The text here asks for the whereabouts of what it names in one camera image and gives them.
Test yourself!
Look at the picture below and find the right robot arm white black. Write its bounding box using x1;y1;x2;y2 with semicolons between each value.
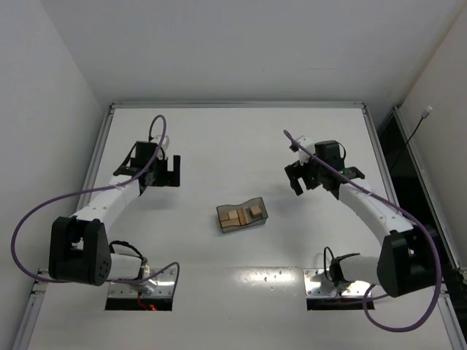
285;136;438;298

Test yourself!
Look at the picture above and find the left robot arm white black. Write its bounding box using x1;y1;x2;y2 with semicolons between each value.
48;136;181;286

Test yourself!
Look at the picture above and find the long dark wood block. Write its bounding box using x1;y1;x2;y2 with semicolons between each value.
237;208;250;226

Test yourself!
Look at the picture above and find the aluminium table frame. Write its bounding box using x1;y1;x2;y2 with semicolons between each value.
28;103;466;349

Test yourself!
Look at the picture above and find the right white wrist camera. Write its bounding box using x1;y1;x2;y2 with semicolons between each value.
290;135;315;165

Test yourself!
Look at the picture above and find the black wall cable with plug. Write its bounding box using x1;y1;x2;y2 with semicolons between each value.
386;106;433;172

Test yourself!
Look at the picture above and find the light wood cube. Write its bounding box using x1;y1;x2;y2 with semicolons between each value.
250;205;262;218
220;218;241;228

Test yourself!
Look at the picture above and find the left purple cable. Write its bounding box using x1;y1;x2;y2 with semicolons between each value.
10;114;180;284

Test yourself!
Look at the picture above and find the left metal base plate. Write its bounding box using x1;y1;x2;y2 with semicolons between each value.
107;268;177;298

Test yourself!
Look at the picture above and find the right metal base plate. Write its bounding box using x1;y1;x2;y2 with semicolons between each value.
303;268;370;300

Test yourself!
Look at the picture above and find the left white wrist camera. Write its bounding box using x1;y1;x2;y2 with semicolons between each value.
151;134;170;152

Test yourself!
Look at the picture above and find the grey translucent plastic bin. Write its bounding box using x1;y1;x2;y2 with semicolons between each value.
216;197;269;234

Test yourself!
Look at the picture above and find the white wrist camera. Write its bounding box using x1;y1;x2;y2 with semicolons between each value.
290;135;315;165
151;134;170;152

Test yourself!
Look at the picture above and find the metal base plate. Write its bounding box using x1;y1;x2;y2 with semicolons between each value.
303;268;370;300
107;268;177;298

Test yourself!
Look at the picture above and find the light wood cube right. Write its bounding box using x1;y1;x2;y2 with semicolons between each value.
250;205;262;218

